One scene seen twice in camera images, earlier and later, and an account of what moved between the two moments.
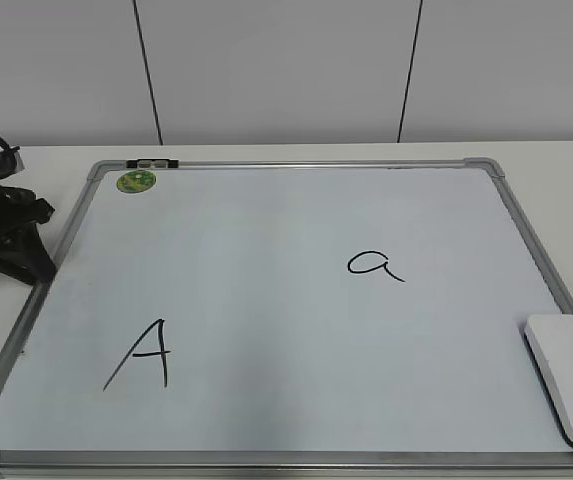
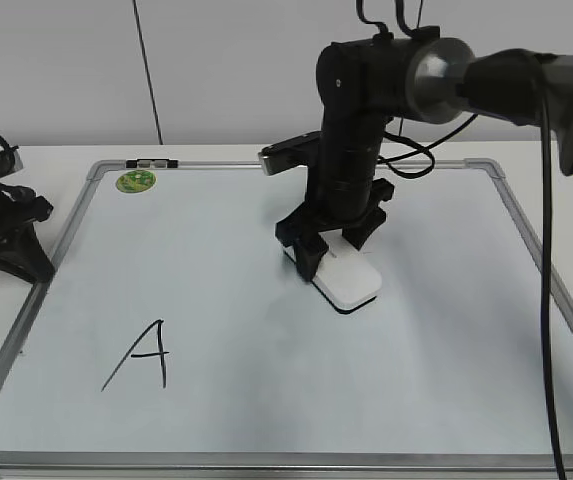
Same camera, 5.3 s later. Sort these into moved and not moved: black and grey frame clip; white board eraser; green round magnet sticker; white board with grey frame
Moved: white board eraser
Not moved: green round magnet sticker; black and grey frame clip; white board with grey frame
